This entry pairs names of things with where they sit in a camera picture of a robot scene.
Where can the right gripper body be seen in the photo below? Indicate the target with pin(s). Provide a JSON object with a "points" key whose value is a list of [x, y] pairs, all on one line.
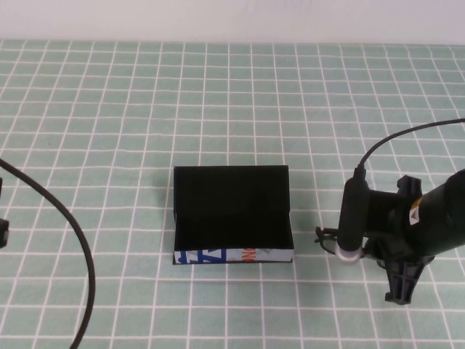
{"points": [[399, 229]]}

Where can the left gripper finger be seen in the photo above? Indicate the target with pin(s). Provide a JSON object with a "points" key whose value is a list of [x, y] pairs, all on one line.
{"points": [[1, 187], [3, 232]]}

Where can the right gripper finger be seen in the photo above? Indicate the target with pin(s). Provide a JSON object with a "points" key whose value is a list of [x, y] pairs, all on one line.
{"points": [[403, 283], [376, 252]]}

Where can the black framed sunglasses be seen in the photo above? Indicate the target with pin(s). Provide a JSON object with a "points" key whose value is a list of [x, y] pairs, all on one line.
{"points": [[328, 229]]}

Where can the black printed glasses case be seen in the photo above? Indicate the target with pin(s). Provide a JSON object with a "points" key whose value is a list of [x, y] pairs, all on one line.
{"points": [[232, 203]]}

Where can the green checked tablecloth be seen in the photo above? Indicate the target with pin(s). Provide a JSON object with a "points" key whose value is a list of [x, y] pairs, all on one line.
{"points": [[109, 109]]}

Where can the black silver-tipped wrist camera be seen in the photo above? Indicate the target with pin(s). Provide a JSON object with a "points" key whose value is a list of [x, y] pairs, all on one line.
{"points": [[352, 218]]}

